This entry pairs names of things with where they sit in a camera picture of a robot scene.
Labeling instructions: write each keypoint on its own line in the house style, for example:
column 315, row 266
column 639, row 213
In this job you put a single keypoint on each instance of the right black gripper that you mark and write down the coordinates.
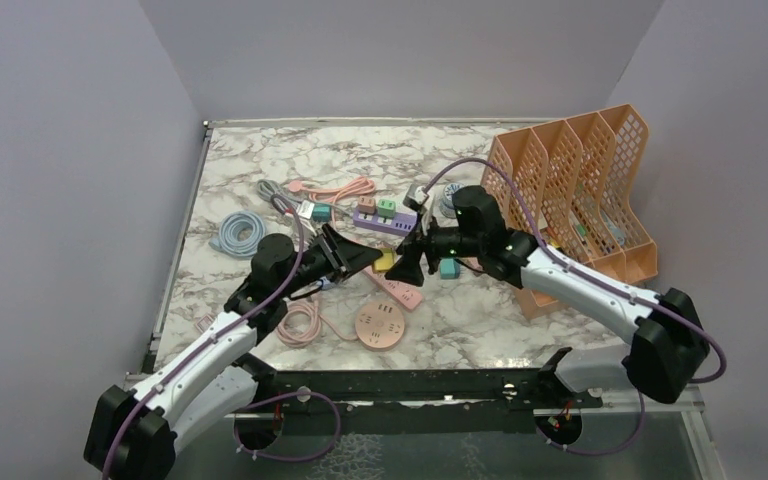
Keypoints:
column 408, row 266

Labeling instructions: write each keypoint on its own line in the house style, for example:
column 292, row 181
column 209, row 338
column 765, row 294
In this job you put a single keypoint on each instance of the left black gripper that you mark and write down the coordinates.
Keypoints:
column 344, row 257

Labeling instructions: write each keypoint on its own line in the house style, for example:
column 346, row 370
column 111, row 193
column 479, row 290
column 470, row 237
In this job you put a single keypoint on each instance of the yellow charger plug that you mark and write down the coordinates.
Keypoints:
column 385, row 262

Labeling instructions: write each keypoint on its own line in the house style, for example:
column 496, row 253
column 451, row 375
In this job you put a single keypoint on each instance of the pink dual USB charger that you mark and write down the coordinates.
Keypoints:
column 367, row 205

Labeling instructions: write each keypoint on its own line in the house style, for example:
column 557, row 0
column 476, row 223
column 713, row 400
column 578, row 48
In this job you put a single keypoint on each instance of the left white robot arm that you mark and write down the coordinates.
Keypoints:
column 139, row 433

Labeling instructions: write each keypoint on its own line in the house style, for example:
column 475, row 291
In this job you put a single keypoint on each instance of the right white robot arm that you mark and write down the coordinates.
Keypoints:
column 663, row 342

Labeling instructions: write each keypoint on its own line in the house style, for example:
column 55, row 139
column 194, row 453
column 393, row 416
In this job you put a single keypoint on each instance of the teal charger plug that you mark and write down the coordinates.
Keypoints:
column 449, row 269

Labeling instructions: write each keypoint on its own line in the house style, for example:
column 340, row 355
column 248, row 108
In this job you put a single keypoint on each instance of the green charger plug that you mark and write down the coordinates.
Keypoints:
column 386, row 209

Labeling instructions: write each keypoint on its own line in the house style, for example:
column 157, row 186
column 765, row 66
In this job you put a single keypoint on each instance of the pink long power strip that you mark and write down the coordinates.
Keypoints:
column 408, row 296

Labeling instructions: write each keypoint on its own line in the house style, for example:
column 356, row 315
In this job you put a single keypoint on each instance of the blue round power socket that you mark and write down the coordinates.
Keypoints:
column 323, row 284

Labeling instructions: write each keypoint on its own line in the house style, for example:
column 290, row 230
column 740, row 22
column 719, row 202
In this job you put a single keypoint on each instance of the purple power strip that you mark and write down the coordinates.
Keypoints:
column 401, row 224

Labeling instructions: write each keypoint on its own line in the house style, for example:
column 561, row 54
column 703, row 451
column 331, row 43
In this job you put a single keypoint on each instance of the pink round power socket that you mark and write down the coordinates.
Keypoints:
column 380, row 325

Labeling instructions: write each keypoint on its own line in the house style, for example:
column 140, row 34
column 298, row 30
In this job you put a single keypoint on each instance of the blue patterned tape roll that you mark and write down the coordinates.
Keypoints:
column 446, row 204

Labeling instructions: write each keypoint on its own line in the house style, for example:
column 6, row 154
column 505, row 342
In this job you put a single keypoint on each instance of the orange mesh file organizer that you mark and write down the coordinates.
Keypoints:
column 575, row 175

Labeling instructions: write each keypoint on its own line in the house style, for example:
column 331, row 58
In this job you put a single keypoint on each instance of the teal plug near cables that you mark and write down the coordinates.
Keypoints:
column 321, row 212

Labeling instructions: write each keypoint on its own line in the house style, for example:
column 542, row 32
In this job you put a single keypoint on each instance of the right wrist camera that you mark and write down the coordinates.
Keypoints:
column 415, row 197

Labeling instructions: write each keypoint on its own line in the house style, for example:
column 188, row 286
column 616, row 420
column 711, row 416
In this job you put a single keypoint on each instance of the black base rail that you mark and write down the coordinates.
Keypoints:
column 393, row 402

